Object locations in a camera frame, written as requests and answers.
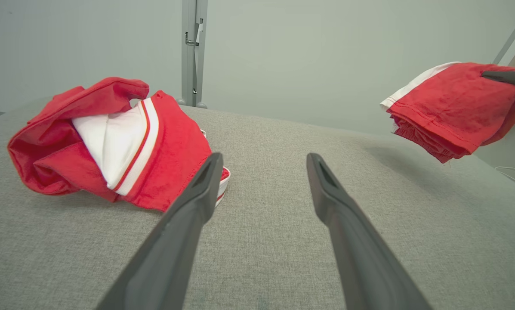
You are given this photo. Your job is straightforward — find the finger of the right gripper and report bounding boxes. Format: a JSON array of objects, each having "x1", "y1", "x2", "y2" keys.
[{"x1": 481, "y1": 70, "x2": 515, "y2": 89}]

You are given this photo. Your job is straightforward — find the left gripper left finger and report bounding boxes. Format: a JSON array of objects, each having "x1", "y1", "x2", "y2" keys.
[{"x1": 96, "y1": 153, "x2": 224, "y2": 310}]

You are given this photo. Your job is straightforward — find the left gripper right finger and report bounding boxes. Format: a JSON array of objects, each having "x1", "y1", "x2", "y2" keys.
[{"x1": 307, "y1": 153, "x2": 432, "y2": 310}]

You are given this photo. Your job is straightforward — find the red basketball shorts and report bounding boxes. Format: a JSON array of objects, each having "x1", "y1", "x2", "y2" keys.
[{"x1": 380, "y1": 62, "x2": 515, "y2": 164}]

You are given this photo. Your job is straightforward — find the red Bulls basketball jersey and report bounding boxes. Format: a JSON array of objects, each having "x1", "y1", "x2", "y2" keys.
[{"x1": 7, "y1": 77, "x2": 231, "y2": 212}]

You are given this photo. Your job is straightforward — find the grey fabric sofa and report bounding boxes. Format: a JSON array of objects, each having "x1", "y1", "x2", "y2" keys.
[{"x1": 0, "y1": 97, "x2": 515, "y2": 310}]

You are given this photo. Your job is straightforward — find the thin white floor cable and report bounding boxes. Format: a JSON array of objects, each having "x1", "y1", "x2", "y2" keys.
[{"x1": 495, "y1": 165, "x2": 515, "y2": 190}]

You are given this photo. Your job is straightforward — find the grey partition post with latch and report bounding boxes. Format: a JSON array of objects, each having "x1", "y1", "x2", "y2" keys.
[{"x1": 181, "y1": 0, "x2": 209, "y2": 107}]

